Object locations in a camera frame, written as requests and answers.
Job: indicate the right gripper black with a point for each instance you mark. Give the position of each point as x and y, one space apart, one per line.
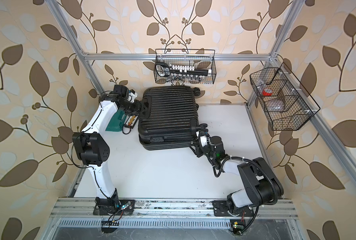
199 147

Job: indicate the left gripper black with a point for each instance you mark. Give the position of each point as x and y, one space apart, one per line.
138 107

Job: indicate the black hard-shell suitcase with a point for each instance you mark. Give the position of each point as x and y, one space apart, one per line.
171 119

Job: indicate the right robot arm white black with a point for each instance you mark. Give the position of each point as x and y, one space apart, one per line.
260 185

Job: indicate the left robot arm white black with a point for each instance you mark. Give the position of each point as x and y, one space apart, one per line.
91 148

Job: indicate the small black tray orange parts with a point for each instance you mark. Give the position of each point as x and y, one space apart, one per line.
129 124

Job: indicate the green plastic tool case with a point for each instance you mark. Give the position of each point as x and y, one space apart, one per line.
117 122

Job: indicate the red item in basket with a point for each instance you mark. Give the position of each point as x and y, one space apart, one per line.
267 92

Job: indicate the clear plastic bag in basket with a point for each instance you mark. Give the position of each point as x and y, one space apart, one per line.
276 106

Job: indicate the socket set black rail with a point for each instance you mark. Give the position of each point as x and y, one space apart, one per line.
164 70

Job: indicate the back wire basket black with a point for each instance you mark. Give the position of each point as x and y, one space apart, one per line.
198 58

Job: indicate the wire basket black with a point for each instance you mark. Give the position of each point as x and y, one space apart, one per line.
198 58
300 105

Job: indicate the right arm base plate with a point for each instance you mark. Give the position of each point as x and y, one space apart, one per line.
228 209

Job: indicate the right wire basket black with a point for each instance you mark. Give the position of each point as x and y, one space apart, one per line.
300 105

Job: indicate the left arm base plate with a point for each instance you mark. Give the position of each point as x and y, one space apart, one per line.
106 207

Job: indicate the aluminium front rail frame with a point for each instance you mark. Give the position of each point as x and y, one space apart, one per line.
171 219

